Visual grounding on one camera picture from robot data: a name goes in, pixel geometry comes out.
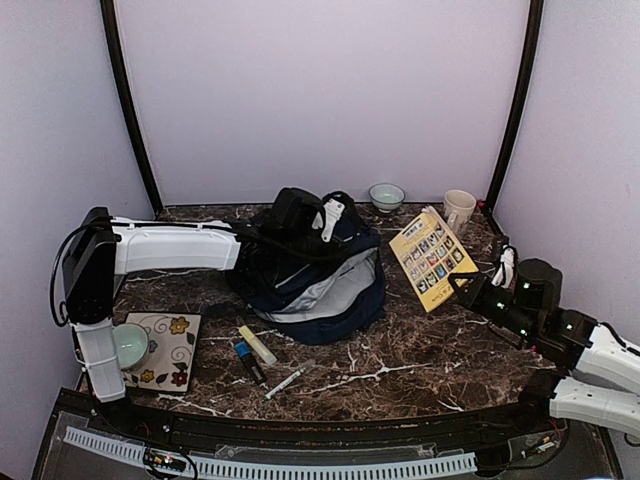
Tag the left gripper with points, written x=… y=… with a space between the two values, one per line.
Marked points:
x=342 y=232

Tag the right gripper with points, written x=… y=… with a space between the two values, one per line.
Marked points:
x=473 y=288

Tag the yellow picture book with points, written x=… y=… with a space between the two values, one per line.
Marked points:
x=429 y=252

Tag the navy blue student backpack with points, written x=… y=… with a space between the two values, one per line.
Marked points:
x=313 y=299

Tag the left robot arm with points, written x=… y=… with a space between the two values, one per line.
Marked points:
x=103 y=247

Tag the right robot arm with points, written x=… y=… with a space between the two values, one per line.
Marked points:
x=596 y=375

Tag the cream ceramic mug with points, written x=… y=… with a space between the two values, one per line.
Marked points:
x=459 y=207

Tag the small green bowl at back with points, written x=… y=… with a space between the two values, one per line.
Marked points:
x=386 y=197

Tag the yellow highlighter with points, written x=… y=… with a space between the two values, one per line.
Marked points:
x=257 y=345

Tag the blue black marker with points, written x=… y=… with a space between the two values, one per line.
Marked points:
x=249 y=362

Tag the white green pen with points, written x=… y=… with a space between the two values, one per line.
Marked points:
x=301 y=370

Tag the floral square plate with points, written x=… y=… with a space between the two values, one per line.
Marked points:
x=167 y=364

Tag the green bowl on plate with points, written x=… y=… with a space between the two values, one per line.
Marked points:
x=132 y=344

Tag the small circuit board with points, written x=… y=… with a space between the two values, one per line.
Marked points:
x=160 y=459

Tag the black front rail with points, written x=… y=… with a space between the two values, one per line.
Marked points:
x=483 y=429

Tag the left black frame post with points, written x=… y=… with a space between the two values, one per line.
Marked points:
x=126 y=100

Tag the black frame post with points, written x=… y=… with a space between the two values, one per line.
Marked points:
x=521 y=89
x=126 y=100

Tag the right black frame post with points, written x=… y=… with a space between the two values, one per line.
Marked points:
x=521 y=89

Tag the white slotted cable duct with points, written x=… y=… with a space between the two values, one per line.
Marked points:
x=245 y=463

